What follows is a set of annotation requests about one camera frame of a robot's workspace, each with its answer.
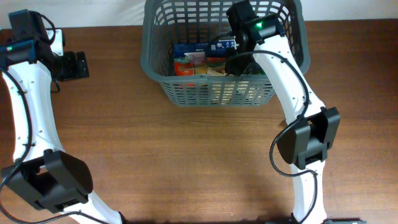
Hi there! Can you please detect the blue pasta box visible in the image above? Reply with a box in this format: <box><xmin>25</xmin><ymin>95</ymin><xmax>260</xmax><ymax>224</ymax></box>
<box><xmin>174</xmin><ymin>39</ymin><xmax>236</xmax><ymax>58</ymax></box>

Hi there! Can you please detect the beige food pouch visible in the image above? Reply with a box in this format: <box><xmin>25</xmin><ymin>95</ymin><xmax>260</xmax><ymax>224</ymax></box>
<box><xmin>201</xmin><ymin>68</ymin><xmax>269</xmax><ymax>106</ymax></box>

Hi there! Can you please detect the orange spaghetti packet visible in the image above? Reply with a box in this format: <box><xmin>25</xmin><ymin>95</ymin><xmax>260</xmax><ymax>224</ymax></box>
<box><xmin>174</xmin><ymin>57</ymin><xmax>226</xmax><ymax>77</ymax></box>

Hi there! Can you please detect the grey plastic basket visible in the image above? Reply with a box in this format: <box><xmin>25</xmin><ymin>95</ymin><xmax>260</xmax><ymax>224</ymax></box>
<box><xmin>141</xmin><ymin>0</ymin><xmax>311</xmax><ymax>107</ymax></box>

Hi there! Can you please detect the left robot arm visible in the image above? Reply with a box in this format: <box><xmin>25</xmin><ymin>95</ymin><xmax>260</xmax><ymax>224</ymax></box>
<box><xmin>1</xmin><ymin>9</ymin><xmax>126</xmax><ymax>223</ymax></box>

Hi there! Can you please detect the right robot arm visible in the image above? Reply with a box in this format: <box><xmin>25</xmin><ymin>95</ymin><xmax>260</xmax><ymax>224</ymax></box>
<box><xmin>226</xmin><ymin>1</ymin><xmax>341</xmax><ymax>223</ymax></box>

